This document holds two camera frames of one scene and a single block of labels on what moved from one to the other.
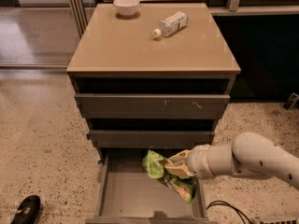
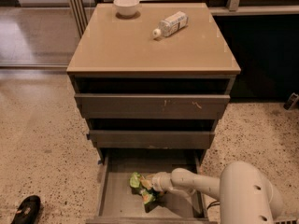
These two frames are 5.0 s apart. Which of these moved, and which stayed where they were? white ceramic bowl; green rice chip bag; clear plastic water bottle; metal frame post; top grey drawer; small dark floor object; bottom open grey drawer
Moved: green rice chip bag
Stayed: white ceramic bowl; small dark floor object; metal frame post; bottom open grey drawer; clear plastic water bottle; top grey drawer
